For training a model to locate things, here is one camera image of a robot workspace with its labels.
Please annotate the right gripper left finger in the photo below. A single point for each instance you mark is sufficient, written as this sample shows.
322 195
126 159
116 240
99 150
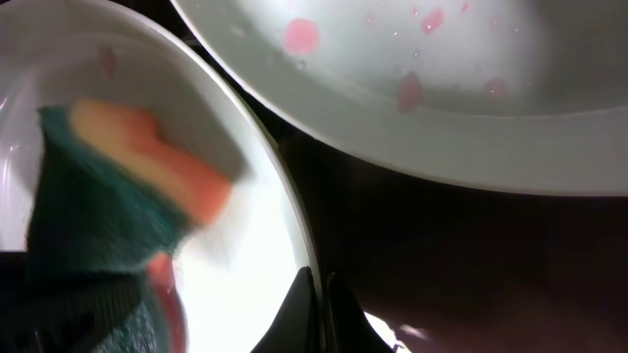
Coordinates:
294 329

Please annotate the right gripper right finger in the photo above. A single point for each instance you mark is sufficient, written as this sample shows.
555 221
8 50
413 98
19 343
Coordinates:
351 332

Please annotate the light green plate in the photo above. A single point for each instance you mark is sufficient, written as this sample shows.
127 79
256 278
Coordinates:
233 276
526 96

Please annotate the green sponge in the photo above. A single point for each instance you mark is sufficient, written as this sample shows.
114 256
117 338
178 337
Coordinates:
113 202

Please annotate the round black tray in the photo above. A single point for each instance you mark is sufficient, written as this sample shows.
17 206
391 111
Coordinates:
455 268

